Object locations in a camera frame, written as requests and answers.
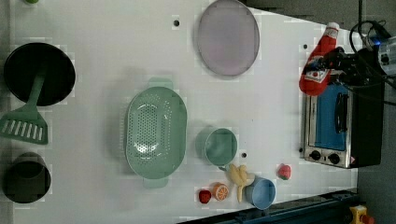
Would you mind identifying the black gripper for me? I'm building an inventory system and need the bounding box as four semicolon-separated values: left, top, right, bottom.
323;47;378;86

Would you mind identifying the red plush ketchup bottle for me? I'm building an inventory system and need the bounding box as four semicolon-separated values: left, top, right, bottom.
299;22;339;96

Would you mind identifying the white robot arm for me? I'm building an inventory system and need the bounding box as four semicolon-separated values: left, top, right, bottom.
308;37;396;88

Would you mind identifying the green oval strainer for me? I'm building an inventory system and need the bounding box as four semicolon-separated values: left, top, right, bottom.
124;77;187;189

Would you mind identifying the black toaster oven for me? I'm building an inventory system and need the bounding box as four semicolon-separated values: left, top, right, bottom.
304;84;384;169

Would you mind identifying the pink strawberry toy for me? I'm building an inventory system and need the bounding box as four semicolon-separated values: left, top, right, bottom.
277;164;291;180

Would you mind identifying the grey round plate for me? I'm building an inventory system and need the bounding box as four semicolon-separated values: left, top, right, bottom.
197;0;260;76

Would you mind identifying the yellow red emergency button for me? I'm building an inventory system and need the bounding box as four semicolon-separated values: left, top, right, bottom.
349;205;375;224

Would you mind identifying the blue cup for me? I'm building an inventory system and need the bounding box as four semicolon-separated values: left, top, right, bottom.
245;176;276;210

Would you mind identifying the peeled toy banana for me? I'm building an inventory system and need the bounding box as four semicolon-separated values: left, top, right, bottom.
228;163;255;203

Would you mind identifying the green mug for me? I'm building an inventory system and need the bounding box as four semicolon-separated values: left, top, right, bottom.
195;126;237;171

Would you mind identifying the orange slice toy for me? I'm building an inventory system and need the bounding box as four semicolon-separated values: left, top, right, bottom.
213;183;229;201

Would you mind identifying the small red strawberry toy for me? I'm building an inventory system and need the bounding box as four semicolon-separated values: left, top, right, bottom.
199;189;212;204

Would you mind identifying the black round pan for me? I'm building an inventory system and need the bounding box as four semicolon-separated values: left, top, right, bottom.
4;43;76;106

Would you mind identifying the small green object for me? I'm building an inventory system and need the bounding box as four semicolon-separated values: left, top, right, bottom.
25;0;39;4

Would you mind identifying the green spatula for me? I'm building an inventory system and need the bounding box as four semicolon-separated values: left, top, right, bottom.
0;65;49;145

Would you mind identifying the black cylinder container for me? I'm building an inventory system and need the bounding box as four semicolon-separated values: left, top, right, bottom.
2;152;51;203

